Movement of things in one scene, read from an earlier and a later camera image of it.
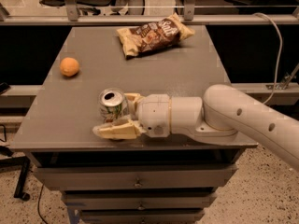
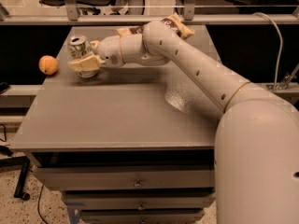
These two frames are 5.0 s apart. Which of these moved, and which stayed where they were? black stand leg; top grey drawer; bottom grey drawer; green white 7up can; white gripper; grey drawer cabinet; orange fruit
Moved: white gripper; green white 7up can; orange fruit
Stayed: grey drawer cabinet; bottom grey drawer; top grey drawer; black stand leg
